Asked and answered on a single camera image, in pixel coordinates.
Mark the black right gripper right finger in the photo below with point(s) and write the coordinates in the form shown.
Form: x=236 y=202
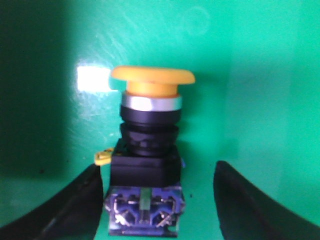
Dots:
x=247 y=213

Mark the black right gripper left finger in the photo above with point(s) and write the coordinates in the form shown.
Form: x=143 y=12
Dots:
x=74 y=213

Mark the yellow mushroom push button switch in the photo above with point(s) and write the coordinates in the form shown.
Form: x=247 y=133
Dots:
x=145 y=196

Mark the green plastic tray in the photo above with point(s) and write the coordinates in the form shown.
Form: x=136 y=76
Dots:
x=255 y=102

